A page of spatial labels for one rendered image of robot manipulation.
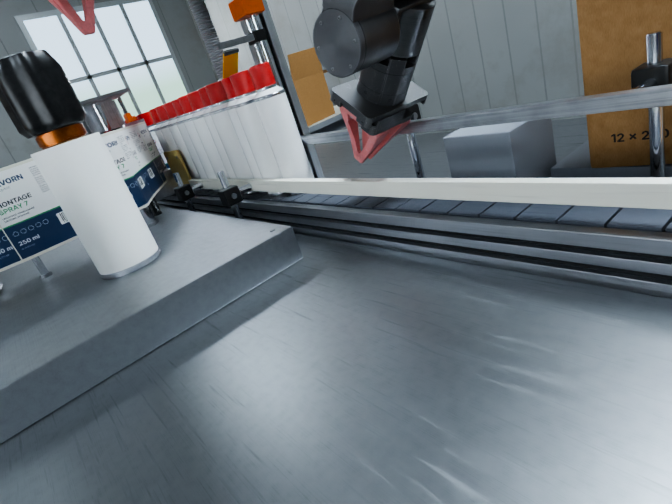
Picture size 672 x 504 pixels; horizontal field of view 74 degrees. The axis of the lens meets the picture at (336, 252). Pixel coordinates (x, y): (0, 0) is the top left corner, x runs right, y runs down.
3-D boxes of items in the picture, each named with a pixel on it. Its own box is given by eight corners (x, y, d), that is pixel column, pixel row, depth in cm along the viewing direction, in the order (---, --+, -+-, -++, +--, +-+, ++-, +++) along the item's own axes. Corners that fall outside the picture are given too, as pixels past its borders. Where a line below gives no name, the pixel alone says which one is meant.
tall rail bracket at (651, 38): (617, 233, 42) (605, 52, 36) (647, 202, 46) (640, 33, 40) (658, 237, 40) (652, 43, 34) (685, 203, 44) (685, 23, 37)
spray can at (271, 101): (285, 192, 77) (240, 71, 70) (312, 181, 78) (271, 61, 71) (291, 197, 73) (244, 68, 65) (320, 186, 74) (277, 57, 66)
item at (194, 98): (218, 193, 96) (177, 97, 88) (238, 183, 99) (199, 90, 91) (230, 193, 92) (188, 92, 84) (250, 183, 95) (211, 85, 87)
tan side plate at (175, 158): (177, 187, 112) (161, 152, 108) (180, 186, 112) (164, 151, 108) (192, 187, 104) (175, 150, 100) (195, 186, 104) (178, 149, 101)
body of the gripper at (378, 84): (327, 102, 51) (338, 39, 45) (387, 80, 56) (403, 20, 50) (366, 134, 48) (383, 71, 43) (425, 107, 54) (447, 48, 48)
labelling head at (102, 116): (121, 208, 117) (69, 111, 107) (166, 188, 123) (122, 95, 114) (135, 211, 106) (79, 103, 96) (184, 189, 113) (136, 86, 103)
